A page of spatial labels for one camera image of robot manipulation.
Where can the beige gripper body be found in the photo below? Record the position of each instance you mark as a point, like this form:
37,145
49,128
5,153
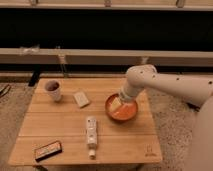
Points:
127,93

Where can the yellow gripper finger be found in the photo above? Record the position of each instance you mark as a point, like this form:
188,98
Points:
116,103

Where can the orange ceramic bowl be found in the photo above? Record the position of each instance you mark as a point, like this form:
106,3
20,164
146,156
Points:
125,112

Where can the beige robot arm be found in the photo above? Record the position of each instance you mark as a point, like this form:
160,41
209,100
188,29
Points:
195,90

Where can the white tube bottle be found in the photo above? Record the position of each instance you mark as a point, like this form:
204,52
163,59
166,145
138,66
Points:
91,136

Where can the wooden table top board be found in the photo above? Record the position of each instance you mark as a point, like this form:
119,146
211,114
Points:
134,141

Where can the white paper cup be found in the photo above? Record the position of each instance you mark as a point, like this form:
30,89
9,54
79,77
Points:
52,88

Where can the dark snack box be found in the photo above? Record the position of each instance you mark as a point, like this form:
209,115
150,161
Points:
47,151

